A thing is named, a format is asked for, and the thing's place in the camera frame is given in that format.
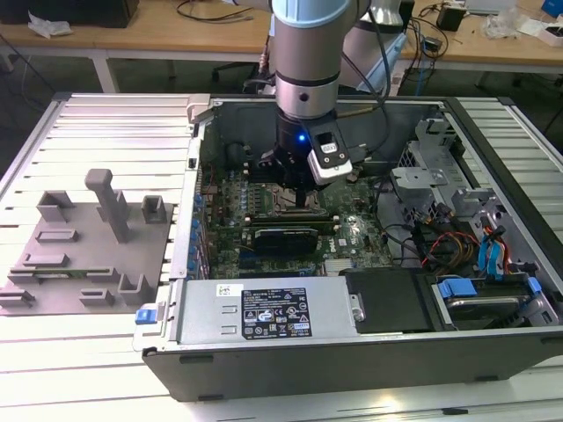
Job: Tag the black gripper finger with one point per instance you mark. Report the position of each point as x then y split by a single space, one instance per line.
302 198

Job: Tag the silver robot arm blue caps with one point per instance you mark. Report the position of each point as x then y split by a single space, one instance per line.
303 53

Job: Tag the CPU socket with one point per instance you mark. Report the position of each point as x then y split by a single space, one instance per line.
314 210

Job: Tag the black graphics card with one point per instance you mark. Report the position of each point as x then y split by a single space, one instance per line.
286 241

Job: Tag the black RAM slot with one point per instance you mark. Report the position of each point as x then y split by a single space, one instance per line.
250 170
255 179
250 165
253 175

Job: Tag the green motherboard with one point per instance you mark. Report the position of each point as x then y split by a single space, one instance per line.
352 206

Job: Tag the black cylinder part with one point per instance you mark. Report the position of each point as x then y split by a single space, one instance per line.
234 156

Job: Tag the black chair base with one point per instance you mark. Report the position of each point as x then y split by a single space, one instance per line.
237 79

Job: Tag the silver finned heat sink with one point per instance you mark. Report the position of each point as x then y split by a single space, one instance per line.
338 266

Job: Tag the silver metal drive cage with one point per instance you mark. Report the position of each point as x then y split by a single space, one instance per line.
415 176

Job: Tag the black plastic shroud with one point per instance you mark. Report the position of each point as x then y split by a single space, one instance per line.
387 303

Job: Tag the silver power supply with label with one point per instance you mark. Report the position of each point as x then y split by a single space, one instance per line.
206 312

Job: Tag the black open PC case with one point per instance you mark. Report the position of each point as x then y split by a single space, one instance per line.
352 373

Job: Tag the blue case latch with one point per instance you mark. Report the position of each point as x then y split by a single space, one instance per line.
145 317

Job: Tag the small black box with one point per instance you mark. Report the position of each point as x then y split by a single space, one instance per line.
449 18

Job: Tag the hard disk in blue carrier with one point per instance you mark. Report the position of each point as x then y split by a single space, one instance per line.
479 307

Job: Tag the grey plastic parts rack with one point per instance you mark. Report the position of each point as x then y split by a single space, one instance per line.
88 259

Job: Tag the clear plastic bag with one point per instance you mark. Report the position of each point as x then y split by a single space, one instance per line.
506 22

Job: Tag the black equipment box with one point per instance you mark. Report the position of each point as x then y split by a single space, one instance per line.
66 11

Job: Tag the green RAM stick in rack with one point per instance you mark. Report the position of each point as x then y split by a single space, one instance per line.
53 275

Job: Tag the crumpled white paper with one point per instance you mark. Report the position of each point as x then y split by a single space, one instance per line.
46 25

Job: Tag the small white box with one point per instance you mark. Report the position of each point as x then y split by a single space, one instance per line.
554 35

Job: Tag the blue box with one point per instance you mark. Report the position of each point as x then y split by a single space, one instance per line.
552 6

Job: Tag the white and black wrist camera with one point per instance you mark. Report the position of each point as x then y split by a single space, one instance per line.
332 171

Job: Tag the silver disk bay bracket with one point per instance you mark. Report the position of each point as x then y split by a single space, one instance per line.
470 198

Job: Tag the wooden desk white frame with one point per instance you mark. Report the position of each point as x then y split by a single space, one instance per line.
132 37

